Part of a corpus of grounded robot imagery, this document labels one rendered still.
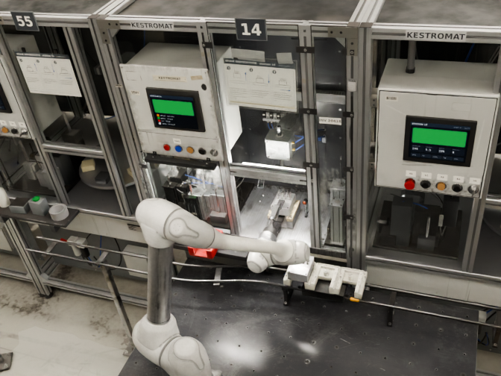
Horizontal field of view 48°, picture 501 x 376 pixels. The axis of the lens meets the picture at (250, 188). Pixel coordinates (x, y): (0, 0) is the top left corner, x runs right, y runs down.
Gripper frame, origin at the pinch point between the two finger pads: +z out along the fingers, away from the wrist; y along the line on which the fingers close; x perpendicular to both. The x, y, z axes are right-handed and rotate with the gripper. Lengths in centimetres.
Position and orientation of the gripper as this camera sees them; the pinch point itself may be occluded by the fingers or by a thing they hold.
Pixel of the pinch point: (281, 210)
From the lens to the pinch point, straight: 284.2
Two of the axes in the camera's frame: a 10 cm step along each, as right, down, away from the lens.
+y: -1.0, -7.9, -6.1
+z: 3.3, -6.0, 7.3
